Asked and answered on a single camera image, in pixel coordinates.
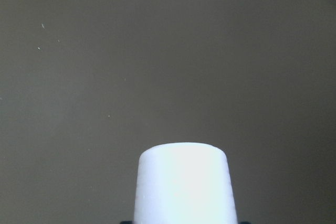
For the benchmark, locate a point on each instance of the pink plastic cup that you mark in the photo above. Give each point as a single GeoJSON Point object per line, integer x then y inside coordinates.
{"type": "Point", "coordinates": [184, 183]}

